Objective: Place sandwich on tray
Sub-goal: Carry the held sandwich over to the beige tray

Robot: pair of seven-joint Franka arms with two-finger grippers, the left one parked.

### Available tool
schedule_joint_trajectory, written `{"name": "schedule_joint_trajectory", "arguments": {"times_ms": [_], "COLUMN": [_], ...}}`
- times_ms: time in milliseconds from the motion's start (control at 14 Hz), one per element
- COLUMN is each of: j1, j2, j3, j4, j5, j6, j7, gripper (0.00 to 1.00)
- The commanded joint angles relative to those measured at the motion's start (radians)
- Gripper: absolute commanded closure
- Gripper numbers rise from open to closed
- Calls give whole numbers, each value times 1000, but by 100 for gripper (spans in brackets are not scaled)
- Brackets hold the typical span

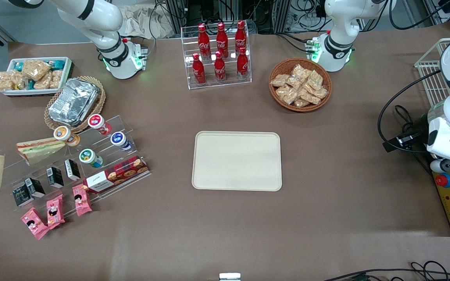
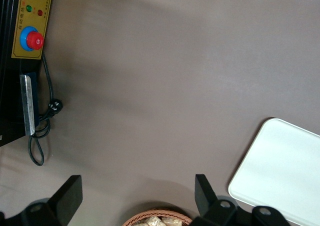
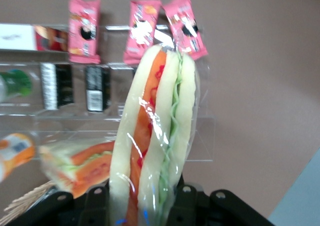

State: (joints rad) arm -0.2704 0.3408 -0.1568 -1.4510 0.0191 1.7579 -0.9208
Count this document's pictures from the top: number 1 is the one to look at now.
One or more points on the white rectangular bin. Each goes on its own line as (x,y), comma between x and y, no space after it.
(68,74)

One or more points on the red emergency stop button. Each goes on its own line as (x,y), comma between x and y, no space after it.
(443,180)

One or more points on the crumpled beige cloth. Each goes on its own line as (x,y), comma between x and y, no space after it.
(147,21)

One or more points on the green lid yogurt cup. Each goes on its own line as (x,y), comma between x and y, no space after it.
(89,157)

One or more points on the brown table cover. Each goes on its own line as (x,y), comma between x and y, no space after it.
(346,203)

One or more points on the grey robot base connector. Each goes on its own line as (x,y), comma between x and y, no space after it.
(313,48)
(141,54)

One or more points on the aluminium frame rack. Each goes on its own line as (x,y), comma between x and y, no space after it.
(209,11)

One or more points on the red tartan cookie box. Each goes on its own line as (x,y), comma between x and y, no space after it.
(115,175)

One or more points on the small silver metal block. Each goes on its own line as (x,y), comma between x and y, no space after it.
(229,277)

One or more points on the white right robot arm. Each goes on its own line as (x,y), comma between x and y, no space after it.
(104,23)

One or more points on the oval wicker basket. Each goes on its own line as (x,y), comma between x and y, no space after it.
(100,101)

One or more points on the aluminium foil container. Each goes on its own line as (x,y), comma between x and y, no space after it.
(72,102)

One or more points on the red lid yogurt cup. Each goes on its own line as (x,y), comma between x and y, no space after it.
(98,122)

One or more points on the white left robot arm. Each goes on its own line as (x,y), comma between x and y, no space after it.
(342,23)

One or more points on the teal snack packet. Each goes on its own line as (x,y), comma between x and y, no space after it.
(18,66)
(58,64)

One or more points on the clear acrylic tiered shelf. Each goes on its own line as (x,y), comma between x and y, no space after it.
(131,134)

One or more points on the clear acrylic bottle rack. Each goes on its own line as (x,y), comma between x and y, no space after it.
(213,86)

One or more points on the blue lid yogurt cup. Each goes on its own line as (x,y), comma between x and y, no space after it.
(119,139)

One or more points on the round wicker basket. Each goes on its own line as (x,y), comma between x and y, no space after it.
(275,95)

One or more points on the orange lid yogurt cup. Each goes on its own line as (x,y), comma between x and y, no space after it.
(64,134)

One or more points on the red cola bottle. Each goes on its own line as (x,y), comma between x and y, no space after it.
(242,64)
(204,43)
(240,37)
(220,69)
(199,72)
(222,41)

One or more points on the rice cracker snack pack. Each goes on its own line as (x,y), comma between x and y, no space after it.
(279,80)
(320,93)
(299,71)
(35,69)
(315,80)
(5,82)
(294,82)
(301,103)
(55,79)
(286,95)
(20,80)
(42,82)
(309,96)

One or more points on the cream rectangular tray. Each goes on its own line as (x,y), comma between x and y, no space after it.
(236,160)

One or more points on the pink snack packet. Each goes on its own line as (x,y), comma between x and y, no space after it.
(81,201)
(55,211)
(34,223)

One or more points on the small black drink carton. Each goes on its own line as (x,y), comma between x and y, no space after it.
(34,188)
(22,195)
(55,177)
(72,169)

